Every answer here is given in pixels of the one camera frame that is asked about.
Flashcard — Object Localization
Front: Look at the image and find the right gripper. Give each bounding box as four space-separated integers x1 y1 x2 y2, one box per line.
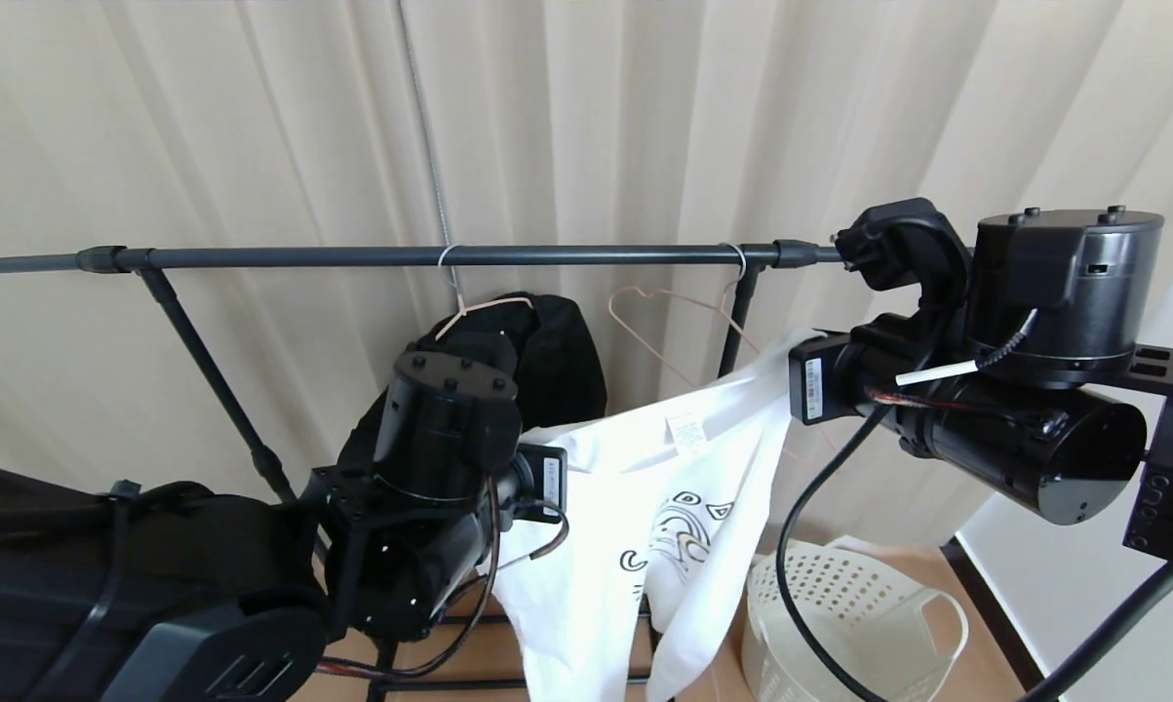
789 312 1148 527

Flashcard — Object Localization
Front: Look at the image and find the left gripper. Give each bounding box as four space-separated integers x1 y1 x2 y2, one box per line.
347 444 567 640

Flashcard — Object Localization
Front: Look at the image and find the white garment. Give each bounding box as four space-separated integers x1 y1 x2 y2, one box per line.
493 327 826 702

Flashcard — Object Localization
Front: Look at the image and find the black garment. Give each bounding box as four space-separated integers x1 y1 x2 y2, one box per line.
337 292 608 488

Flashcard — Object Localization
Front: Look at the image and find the pink clothes hanger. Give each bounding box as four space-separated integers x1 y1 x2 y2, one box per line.
608 244 777 391
435 244 536 342

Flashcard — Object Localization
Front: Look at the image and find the white laundry basket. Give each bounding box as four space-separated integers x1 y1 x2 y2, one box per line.
742 536 970 702

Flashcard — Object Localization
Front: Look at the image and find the black clothes rack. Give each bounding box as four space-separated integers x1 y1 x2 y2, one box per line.
0 239 841 702

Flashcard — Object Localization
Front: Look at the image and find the beige curtain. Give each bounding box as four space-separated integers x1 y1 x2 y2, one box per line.
0 0 1173 547

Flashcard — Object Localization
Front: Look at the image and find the black cable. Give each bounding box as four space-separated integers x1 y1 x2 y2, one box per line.
776 400 1173 702

